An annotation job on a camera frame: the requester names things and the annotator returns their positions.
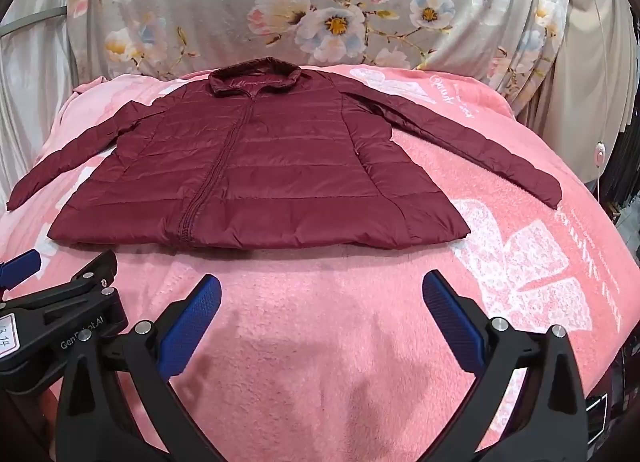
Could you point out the pink printed blanket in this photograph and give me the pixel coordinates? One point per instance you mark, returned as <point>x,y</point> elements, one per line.
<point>325,342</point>

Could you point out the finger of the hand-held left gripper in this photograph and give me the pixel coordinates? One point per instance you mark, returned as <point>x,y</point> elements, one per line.
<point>82,279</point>
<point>20,264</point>

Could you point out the beige curtain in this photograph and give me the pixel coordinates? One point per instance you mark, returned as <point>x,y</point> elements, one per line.
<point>595,66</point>

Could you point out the dark box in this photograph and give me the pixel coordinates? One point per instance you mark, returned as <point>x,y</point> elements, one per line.
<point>602,407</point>

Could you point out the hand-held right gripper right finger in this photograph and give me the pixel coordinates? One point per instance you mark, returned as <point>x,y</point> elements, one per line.
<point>450,327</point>

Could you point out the grey floral sheet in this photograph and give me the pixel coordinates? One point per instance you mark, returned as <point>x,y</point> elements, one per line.
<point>325,1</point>

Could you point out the maroon puffer jacket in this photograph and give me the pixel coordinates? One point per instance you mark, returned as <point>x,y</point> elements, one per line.
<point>250,166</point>

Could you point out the white curtain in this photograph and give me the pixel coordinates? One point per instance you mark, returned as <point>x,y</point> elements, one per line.
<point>35,91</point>

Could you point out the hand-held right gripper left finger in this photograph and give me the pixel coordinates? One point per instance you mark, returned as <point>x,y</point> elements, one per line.
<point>194,327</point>

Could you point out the metal rail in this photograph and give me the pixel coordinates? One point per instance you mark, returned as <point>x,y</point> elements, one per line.
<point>30,21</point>

